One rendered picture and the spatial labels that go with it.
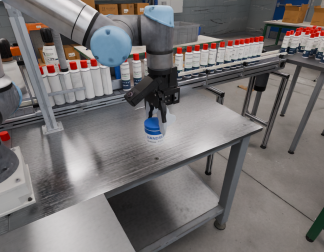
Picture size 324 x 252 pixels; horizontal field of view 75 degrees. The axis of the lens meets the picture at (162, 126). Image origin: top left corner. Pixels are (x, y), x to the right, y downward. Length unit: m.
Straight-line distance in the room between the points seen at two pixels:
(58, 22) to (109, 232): 0.52
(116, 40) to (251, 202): 1.66
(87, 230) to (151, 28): 0.56
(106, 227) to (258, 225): 1.29
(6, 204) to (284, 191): 1.86
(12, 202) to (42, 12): 0.53
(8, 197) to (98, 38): 0.53
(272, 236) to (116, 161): 1.25
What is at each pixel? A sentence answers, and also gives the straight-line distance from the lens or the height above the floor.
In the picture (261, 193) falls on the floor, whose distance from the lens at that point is 1.97.
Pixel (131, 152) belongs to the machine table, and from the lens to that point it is 0.88.
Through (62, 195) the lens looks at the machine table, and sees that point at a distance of 0.78.
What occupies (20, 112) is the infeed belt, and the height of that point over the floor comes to 0.88.
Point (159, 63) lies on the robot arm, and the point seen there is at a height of 1.22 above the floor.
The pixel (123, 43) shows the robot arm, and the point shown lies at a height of 1.30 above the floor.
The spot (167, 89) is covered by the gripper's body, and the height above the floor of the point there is 1.14.
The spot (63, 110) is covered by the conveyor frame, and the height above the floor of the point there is 0.86.
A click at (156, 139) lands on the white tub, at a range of 0.69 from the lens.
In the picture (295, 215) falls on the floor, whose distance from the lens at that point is 1.94.
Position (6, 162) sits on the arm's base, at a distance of 0.78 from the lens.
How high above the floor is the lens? 1.38
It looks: 32 degrees down
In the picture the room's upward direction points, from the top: straight up
